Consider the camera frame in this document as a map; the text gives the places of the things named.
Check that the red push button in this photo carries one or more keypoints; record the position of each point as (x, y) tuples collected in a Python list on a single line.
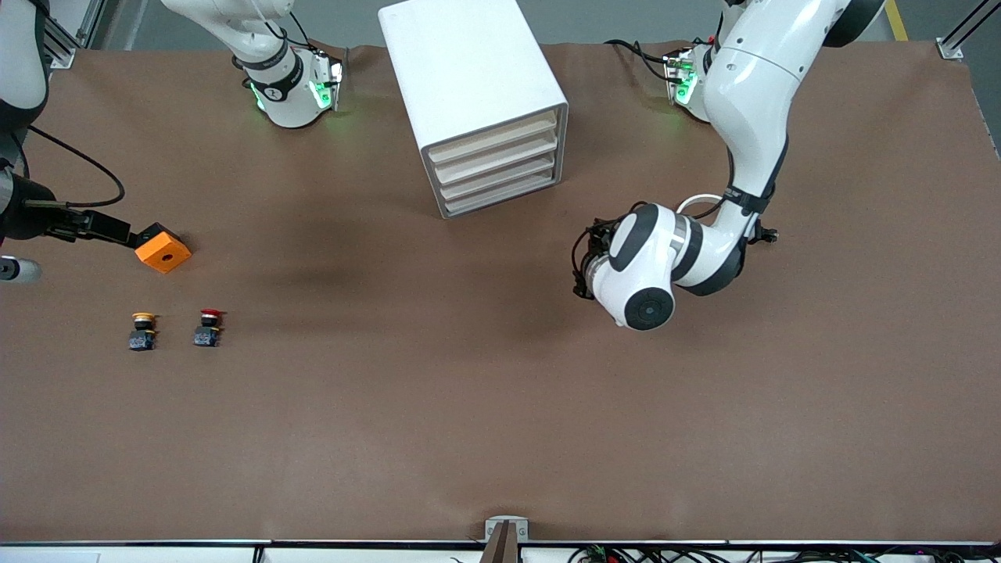
[(206, 336)]

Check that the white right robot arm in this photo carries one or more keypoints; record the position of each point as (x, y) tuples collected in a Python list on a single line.
[(281, 102)]

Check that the white curved plastic part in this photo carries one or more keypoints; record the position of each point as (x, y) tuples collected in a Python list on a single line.
[(696, 201)]

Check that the brown table cover mat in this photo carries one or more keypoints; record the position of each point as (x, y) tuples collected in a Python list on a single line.
[(469, 391)]

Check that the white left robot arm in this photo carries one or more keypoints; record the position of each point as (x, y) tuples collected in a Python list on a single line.
[(751, 94)]

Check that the yellow push button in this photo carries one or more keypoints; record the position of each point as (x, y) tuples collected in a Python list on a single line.
[(142, 338)]

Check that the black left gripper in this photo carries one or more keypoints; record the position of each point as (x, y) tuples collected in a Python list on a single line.
[(588, 259)]

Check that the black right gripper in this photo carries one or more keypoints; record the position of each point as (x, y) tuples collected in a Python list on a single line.
[(30, 218)]

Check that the white drawer cabinet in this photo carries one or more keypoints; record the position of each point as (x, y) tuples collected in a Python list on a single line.
[(469, 70)]

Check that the aluminium frame profile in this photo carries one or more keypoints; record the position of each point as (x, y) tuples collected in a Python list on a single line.
[(62, 55), (949, 50), (92, 23)]

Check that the small black clip part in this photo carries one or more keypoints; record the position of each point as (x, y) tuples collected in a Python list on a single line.
[(768, 234)]

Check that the orange black button enclosure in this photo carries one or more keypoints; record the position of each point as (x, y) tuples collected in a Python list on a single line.
[(166, 254)]

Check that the silver base connector box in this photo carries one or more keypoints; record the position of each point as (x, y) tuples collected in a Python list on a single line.
[(679, 74), (327, 78)]

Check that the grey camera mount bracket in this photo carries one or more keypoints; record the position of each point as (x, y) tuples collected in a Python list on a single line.
[(520, 532)]

